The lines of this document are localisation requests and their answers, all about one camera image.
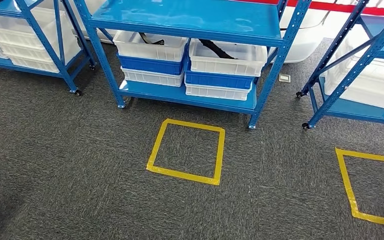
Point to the metal floor plate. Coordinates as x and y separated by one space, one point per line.
284 78

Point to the blue metal shelf rack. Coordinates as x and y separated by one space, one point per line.
344 82
185 16
59 56

